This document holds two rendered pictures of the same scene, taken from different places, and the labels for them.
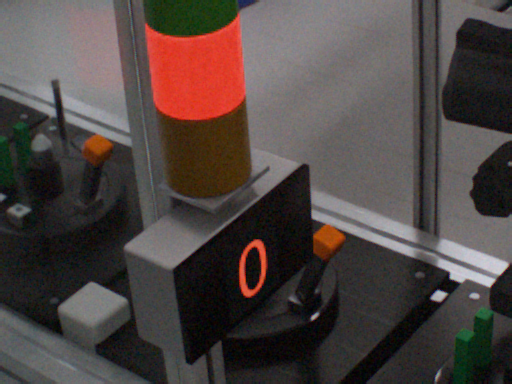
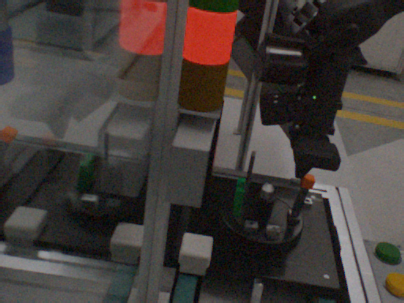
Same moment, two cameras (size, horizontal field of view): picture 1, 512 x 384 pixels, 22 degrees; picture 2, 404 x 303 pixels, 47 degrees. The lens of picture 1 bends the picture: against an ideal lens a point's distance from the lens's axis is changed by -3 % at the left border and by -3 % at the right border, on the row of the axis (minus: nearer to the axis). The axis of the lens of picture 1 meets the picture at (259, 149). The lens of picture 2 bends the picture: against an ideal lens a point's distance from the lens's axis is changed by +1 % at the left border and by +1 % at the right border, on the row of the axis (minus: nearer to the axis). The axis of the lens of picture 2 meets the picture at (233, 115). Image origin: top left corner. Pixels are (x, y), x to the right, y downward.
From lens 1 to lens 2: 0.45 m
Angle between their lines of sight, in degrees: 36
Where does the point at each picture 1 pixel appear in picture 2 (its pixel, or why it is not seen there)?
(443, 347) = (210, 202)
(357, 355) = (175, 213)
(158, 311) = (188, 181)
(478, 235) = not seen: hidden behind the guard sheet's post
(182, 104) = (211, 55)
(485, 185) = (274, 110)
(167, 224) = (185, 130)
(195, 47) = (226, 20)
